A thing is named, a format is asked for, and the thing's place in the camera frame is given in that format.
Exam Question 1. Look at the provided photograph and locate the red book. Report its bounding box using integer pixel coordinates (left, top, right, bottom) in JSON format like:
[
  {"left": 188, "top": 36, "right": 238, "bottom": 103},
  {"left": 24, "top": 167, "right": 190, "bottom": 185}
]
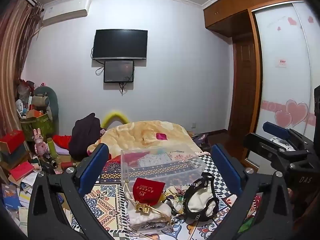
[{"left": 9, "top": 161, "right": 35, "bottom": 181}]

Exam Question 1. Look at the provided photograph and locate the gold ornament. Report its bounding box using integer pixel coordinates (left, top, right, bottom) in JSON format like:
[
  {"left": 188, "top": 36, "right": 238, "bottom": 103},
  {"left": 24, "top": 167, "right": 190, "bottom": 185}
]
[{"left": 135, "top": 201, "right": 151, "bottom": 212}]

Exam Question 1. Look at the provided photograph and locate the small black wall monitor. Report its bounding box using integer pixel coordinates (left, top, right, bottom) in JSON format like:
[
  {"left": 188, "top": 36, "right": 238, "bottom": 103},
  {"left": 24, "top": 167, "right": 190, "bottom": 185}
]
[{"left": 103, "top": 60, "right": 135, "bottom": 83}]

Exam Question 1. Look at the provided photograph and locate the floral cloth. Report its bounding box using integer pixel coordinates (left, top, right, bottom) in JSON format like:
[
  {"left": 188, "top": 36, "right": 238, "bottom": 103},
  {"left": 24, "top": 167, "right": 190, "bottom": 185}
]
[{"left": 163, "top": 187, "right": 187, "bottom": 215}]

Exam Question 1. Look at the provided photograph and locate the clear plastic packet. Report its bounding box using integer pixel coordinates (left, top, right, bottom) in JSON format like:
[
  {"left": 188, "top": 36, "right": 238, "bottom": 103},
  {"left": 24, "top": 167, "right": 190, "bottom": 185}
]
[{"left": 138, "top": 221, "right": 172, "bottom": 236}]

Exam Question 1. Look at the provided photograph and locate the white sliding wardrobe door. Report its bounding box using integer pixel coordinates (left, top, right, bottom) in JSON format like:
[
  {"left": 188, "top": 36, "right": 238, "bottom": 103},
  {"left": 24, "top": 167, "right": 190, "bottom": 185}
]
[{"left": 246, "top": 1, "right": 320, "bottom": 167}]

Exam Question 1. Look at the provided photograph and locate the green cloth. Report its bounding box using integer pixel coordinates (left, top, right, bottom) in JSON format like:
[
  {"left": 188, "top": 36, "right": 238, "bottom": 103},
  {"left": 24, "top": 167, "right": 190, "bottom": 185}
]
[{"left": 237, "top": 216, "right": 256, "bottom": 234}]

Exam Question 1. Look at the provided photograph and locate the wooden overhead cabinet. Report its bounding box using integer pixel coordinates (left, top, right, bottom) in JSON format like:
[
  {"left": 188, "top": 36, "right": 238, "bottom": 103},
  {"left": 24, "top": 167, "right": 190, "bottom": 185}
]
[{"left": 203, "top": 0, "right": 304, "bottom": 38}]

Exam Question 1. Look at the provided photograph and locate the black flashlight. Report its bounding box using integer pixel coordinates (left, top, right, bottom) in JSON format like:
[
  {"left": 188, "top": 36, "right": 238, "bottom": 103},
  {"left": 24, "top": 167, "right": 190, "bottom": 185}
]
[{"left": 42, "top": 152, "right": 60, "bottom": 171}]

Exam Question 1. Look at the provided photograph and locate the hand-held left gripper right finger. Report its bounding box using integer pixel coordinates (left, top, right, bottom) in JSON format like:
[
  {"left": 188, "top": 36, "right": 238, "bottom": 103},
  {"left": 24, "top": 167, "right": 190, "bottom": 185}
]
[{"left": 210, "top": 143, "right": 294, "bottom": 240}]

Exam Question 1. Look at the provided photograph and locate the green bag of toys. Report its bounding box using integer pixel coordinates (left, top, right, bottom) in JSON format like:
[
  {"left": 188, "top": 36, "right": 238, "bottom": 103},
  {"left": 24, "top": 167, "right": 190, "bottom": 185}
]
[{"left": 20, "top": 112, "right": 56, "bottom": 141}]

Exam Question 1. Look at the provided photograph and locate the yellow fleece blanket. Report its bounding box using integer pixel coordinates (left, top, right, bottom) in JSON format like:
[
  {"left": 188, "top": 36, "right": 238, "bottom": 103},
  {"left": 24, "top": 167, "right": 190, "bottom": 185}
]
[{"left": 87, "top": 120, "right": 203, "bottom": 161}]

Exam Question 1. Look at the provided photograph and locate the white wall air conditioner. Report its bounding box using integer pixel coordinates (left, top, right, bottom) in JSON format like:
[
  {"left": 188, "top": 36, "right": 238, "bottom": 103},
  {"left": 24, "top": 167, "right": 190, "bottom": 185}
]
[{"left": 41, "top": 0, "right": 92, "bottom": 27}]

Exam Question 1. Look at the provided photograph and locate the red fabric item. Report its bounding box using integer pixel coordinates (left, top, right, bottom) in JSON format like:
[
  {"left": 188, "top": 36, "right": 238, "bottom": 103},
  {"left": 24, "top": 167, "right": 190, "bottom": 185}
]
[{"left": 122, "top": 152, "right": 140, "bottom": 167}]

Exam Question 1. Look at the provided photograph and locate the red cloth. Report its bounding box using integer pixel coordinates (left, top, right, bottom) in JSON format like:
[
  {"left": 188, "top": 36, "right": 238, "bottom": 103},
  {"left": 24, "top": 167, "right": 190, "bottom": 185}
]
[{"left": 52, "top": 134, "right": 73, "bottom": 149}]

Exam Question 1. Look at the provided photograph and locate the black lace pouch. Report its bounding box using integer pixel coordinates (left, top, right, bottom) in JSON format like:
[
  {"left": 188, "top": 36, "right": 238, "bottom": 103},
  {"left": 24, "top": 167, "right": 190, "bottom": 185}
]
[{"left": 183, "top": 172, "right": 220, "bottom": 222}]

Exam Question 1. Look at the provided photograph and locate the red velvet pouch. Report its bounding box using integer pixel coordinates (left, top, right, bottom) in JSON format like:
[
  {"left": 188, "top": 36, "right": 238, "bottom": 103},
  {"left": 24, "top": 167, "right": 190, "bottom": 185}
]
[{"left": 132, "top": 177, "right": 166, "bottom": 206}]

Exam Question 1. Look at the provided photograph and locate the striped brown curtain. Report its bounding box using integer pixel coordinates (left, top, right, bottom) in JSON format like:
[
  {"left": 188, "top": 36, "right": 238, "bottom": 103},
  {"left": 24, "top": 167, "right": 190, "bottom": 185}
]
[{"left": 0, "top": 0, "right": 44, "bottom": 140}]

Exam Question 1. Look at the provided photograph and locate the black wall television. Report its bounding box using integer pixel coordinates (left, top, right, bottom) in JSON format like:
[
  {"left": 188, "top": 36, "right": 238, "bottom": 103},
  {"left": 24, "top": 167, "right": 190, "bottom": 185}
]
[{"left": 92, "top": 29, "right": 148, "bottom": 61}]

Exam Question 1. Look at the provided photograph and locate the red plastic bag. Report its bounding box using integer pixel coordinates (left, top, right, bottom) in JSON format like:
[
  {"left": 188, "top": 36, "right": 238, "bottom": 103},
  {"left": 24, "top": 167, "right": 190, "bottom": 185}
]
[{"left": 17, "top": 79, "right": 36, "bottom": 98}]

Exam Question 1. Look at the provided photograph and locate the clear plastic box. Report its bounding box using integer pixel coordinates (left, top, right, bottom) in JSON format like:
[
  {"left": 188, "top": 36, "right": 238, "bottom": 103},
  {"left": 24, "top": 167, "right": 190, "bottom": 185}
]
[{"left": 121, "top": 144, "right": 207, "bottom": 188}]

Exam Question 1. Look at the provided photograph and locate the white fuzzy cloth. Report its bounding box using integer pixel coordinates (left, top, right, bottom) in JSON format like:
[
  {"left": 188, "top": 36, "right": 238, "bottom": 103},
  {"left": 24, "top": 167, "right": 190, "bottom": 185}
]
[{"left": 127, "top": 200, "right": 173, "bottom": 228}]

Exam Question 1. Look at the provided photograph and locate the dark purple garment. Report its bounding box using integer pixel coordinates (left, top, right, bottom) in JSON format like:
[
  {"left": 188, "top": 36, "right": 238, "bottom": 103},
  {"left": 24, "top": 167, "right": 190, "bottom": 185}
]
[{"left": 68, "top": 113, "right": 102, "bottom": 161}]

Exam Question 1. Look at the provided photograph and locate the grey patterned cloth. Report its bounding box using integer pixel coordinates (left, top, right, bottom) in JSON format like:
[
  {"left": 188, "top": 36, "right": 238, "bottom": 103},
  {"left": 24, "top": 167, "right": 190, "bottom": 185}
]
[{"left": 139, "top": 152, "right": 173, "bottom": 168}]

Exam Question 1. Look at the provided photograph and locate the green bottle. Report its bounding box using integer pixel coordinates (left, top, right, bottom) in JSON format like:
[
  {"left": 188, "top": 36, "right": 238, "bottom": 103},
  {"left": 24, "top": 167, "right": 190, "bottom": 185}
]
[{"left": 47, "top": 137, "right": 60, "bottom": 159}]

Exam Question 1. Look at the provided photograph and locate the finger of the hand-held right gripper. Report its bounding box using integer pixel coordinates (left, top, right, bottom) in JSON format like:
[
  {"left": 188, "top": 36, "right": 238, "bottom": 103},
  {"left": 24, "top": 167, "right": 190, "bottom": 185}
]
[
  {"left": 262, "top": 121, "right": 313, "bottom": 151},
  {"left": 243, "top": 132, "right": 292, "bottom": 165}
]

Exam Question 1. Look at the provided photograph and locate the patterned bed sheet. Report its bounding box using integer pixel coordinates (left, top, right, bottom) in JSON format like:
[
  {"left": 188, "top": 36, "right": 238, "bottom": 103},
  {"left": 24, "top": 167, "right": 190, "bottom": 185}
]
[{"left": 71, "top": 152, "right": 263, "bottom": 240}]

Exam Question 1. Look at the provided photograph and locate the grey green plush toy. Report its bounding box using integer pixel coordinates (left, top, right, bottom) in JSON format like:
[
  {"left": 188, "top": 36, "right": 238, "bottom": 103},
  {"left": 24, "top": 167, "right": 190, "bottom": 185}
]
[{"left": 32, "top": 86, "right": 59, "bottom": 128}]

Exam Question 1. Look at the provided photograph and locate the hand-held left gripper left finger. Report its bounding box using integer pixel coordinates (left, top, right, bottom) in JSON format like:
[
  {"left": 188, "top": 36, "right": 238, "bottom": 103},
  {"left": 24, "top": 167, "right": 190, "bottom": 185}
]
[{"left": 27, "top": 143, "right": 115, "bottom": 240}]

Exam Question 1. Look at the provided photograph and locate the pink rabbit toy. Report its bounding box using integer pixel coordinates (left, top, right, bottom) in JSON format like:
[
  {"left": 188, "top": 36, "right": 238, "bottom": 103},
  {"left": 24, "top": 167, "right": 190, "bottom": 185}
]
[{"left": 32, "top": 128, "right": 49, "bottom": 156}]

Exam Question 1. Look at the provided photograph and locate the pile of papers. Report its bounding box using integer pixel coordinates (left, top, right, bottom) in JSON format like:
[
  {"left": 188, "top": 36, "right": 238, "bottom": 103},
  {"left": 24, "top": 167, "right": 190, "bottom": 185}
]
[{"left": 0, "top": 170, "right": 48, "bottom": 218}]

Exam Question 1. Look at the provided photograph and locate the brown wooden door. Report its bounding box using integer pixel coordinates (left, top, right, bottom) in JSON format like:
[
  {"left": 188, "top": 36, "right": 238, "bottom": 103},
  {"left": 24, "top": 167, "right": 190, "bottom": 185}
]
[{"left": 227, "top": 39, "right": 258, "bottom": 137}]

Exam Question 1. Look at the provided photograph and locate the yellow foam noodle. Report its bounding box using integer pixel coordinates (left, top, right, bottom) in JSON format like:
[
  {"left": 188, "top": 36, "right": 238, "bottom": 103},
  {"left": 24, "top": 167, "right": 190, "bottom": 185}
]
[{"left": 101, "top": 110, "right": 129, "bottom": 129}]

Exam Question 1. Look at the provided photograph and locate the red cylinder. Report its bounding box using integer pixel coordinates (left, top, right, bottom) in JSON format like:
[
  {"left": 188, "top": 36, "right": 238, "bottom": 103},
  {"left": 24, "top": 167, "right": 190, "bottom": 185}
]
[{"left": 61, "top": 161, "right": 81, "bottom": 171}]

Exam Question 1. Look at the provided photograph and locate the red box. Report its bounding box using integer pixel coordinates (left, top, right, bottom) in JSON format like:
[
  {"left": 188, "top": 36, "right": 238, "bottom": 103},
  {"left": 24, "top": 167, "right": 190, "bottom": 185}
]
[{"left": 0, "top": 130, "right": 26, "bottom": 154}]

